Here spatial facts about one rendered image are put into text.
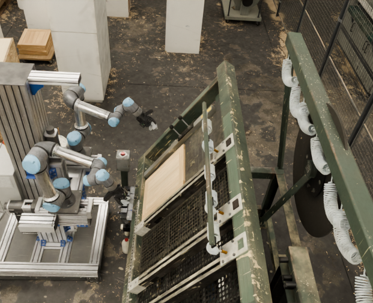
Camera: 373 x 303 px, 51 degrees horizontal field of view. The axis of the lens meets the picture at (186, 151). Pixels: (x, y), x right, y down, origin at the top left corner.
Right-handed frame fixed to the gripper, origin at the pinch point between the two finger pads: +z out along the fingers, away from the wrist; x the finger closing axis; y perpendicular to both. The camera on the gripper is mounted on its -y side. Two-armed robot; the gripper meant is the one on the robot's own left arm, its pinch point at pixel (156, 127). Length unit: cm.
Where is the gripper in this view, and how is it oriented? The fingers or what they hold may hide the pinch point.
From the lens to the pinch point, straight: 315.3
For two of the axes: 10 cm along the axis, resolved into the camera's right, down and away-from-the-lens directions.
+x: 7.5, -1.7, -6.3
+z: 6.0, 5.9, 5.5
